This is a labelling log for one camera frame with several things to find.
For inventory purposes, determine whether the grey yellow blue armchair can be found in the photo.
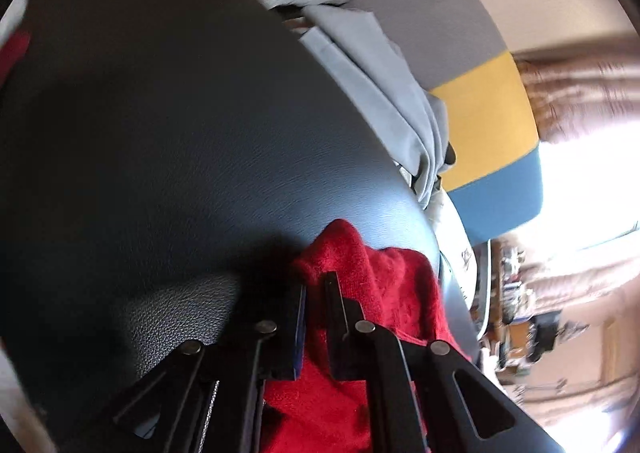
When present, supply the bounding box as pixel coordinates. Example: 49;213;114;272
300;0;545;349

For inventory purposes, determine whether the dark red cloth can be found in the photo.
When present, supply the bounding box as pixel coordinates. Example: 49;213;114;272
0;30;34;90

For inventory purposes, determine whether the bright window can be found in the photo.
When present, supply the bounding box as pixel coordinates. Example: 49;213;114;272
536;133;640;254

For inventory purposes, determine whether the beige patterned curtain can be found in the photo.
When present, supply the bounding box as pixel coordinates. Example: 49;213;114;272
520;253;640;316
515;38;640;149

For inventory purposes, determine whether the white cloth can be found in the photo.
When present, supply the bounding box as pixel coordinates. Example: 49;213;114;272
0;0;31;50

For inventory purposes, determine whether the wooden desk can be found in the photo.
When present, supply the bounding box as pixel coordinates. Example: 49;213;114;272
480;243;606;384

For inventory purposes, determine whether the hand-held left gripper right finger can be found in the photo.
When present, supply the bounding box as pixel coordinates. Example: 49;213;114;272
324;272;566;453

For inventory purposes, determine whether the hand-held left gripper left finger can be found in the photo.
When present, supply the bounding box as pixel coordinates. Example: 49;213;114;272
65;283;307;453

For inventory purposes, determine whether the white printed cushion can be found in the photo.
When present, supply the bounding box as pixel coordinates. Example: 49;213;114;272
427;190;478;304

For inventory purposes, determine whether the grey hoodie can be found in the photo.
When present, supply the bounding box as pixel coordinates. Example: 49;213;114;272
245;0;458;209

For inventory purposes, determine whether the red knit sweater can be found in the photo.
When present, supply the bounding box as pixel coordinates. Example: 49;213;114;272
260;219;473;453

